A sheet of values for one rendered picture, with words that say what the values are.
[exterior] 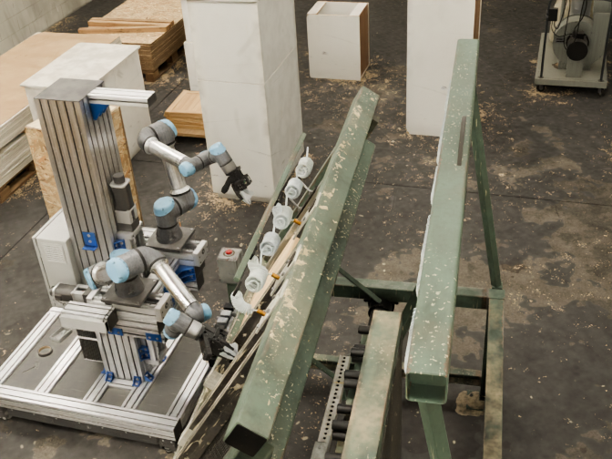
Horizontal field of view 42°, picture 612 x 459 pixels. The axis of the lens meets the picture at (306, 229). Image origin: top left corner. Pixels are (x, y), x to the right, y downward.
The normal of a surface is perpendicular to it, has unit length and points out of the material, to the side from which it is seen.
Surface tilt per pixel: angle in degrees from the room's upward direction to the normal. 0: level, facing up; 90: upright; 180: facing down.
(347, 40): 90
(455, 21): 90
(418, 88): 90
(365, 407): 0
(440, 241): 0
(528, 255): 0
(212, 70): 90
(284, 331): 31
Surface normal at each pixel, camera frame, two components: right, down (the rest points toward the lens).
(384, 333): -0.06, -0.83
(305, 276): 0.46, -0.68
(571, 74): -0.28, 0.55
